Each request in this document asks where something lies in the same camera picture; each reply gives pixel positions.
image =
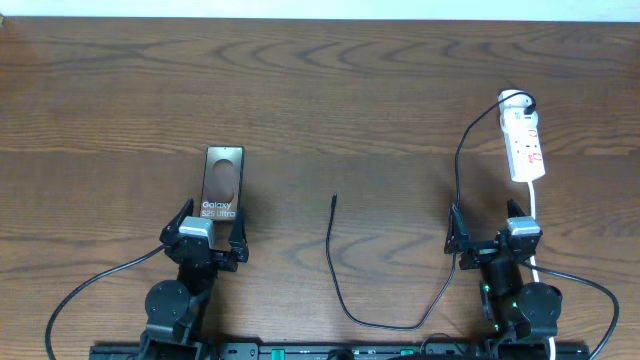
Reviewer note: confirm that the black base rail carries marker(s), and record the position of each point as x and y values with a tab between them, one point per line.
438	349

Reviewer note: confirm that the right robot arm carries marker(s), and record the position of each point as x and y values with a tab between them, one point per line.
525	314

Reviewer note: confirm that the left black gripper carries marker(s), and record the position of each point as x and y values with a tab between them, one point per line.
238	253

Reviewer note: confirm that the white power strip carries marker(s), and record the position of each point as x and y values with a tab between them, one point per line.
518	121

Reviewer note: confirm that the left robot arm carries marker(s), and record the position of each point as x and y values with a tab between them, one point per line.
176	308

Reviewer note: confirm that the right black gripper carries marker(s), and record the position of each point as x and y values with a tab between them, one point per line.
458	238

